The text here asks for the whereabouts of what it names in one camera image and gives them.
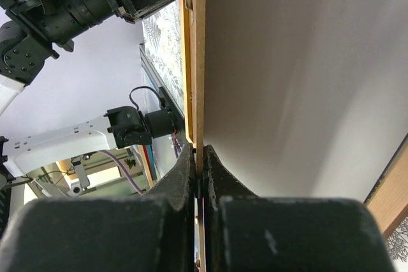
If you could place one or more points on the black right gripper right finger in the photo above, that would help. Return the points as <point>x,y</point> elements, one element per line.
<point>246,232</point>

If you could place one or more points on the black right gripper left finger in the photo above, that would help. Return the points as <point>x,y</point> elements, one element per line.
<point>151,232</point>

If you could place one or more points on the wooden picture frame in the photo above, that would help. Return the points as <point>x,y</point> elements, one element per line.
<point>188,61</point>

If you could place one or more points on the brown frame backing board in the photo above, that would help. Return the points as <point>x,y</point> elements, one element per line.
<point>200,23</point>

